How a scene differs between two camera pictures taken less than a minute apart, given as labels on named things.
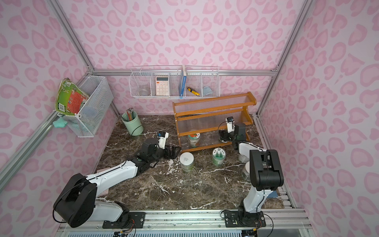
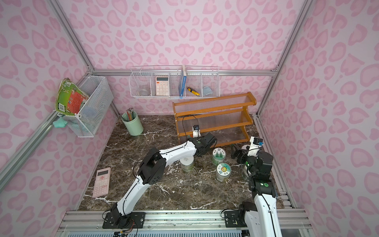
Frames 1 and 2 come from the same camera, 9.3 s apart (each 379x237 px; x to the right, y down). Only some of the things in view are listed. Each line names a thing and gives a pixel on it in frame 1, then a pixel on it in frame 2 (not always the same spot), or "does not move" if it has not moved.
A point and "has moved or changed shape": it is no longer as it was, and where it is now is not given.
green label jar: [186, 160] does not move
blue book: [182, 82] does not move
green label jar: [218, 155] does not move
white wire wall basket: [174, 81] does not move
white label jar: [242, 158] has moved or changed shape
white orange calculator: [162, 86] does not move
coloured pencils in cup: [130, 113] does not move
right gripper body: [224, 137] to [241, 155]
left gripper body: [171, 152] to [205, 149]
